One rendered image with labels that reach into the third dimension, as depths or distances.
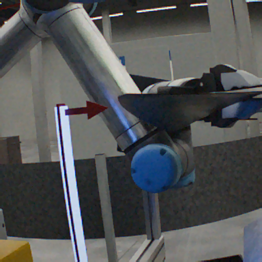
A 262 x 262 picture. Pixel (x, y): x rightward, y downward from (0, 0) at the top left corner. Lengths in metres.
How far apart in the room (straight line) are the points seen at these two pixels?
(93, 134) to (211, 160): 4.66
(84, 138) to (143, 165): 6.31
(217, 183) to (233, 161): 0.14
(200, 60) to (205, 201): 4.30
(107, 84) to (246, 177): 1.88
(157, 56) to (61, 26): 5.94
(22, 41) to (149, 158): 0.39
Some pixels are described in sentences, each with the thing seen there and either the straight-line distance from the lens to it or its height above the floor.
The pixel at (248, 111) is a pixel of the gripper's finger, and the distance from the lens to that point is 0.68.
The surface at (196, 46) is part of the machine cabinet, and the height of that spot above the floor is 1.88.
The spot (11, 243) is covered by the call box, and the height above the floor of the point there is 1.07.
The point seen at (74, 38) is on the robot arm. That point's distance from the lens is 0.81.
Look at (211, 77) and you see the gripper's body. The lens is 0.74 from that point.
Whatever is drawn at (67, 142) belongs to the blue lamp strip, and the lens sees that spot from 0.63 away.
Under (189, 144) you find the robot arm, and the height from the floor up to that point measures 1.10.
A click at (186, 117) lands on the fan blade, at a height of 1.16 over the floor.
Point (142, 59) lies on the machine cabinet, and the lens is 6.78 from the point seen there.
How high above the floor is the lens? 1.18
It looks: 3 degrees down
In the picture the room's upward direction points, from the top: 6 degrees counter-clockwise
